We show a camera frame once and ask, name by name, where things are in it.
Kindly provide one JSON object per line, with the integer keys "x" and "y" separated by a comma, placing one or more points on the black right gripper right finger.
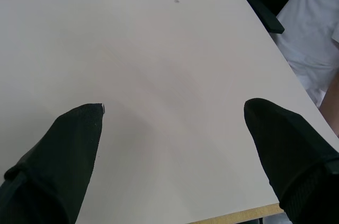
{"x": 291, "y": 155}

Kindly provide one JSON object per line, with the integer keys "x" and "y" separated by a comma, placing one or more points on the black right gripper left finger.
{"x": 53, "y": 165}

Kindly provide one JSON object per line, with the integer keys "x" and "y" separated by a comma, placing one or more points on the person in white shirt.
{"x": 310, "y": 36}

